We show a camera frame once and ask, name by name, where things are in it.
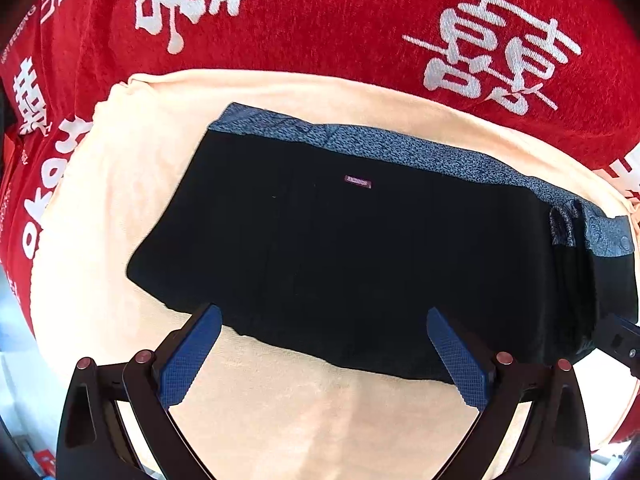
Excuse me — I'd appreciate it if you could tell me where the black shorts grey waistband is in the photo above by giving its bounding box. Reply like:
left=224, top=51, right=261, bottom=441
left=126, top=102, right=640, bottom=387

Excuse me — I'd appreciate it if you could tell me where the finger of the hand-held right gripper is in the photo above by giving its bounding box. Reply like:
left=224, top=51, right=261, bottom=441
left=592, top=312, right=640, bottom=381

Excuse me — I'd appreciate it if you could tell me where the red printed blanket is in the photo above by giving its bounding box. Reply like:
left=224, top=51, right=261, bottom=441
left=0, top=0, right=640, bottom=338

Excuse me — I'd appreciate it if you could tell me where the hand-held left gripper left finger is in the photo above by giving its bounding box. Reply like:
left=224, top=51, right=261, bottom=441
left=56, top=304, right=223, bottom=480

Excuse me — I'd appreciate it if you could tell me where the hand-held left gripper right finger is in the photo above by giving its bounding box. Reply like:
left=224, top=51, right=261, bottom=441
left=426, top=307, right=591, bottom=480

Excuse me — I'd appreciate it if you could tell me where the peach towel blanket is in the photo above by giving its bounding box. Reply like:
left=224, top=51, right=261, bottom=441
left=29, top=69, right=640, bottom=480

